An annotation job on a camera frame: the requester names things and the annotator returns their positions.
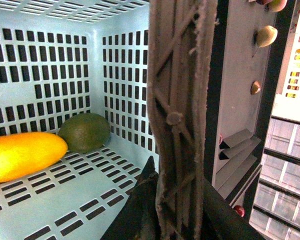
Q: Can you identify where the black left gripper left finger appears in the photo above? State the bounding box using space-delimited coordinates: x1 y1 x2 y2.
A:
101 156 160 240

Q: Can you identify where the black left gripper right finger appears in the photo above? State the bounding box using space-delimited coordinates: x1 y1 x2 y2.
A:
203 179 264 240

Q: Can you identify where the green avocado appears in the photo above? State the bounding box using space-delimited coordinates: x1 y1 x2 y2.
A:
58 113 111 154

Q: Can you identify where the yellow mango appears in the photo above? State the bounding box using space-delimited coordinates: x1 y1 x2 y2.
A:
0 132 68 183

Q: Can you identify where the light blue plastic basket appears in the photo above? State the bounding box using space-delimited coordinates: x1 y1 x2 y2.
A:
0 0 158 240

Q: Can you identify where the brown basket handle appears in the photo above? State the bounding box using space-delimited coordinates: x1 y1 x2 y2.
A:
147 0 218 240

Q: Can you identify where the black fruit display shelf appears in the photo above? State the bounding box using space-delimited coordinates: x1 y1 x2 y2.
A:
204 0 296 209

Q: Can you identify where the brown chestnut fruit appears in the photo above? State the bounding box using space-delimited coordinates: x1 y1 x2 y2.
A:
250 81 261 95

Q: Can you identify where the beige pear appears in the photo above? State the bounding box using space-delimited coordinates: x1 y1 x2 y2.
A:
252 25 278 57

